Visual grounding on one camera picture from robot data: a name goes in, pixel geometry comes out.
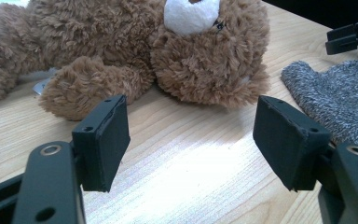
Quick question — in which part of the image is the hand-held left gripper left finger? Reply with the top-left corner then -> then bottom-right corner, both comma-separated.
71,94 -> 131,193

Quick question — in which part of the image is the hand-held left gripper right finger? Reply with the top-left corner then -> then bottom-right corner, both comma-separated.
252,95 -> 332,191

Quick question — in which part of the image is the grey knit doll sweater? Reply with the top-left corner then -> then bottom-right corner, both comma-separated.
281,59 -> 358,150

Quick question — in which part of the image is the brown teddy bear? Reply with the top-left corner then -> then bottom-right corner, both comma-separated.
0,0 -> 271,121

